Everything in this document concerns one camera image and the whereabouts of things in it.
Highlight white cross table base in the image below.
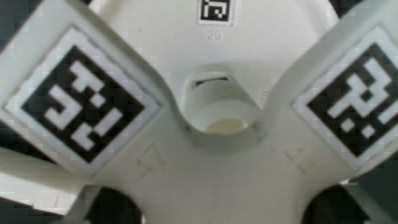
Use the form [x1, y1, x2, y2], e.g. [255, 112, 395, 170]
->
[0, 0, 398, 224]

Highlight white cylindrical table leg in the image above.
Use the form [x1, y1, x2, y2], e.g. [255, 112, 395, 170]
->
[180, 65, 259, 136]

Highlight white front fence bar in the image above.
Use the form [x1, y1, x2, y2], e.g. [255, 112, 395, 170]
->
[0, 147, 86, 215]

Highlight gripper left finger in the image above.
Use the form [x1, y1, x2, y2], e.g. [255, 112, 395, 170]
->
[60, 185, 141, 224]

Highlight white round table top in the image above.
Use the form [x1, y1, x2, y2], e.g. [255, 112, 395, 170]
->
[88, 0, 339, 103]

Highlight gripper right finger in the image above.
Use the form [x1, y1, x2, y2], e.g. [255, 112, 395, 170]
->
[298, 183, 398, 224]

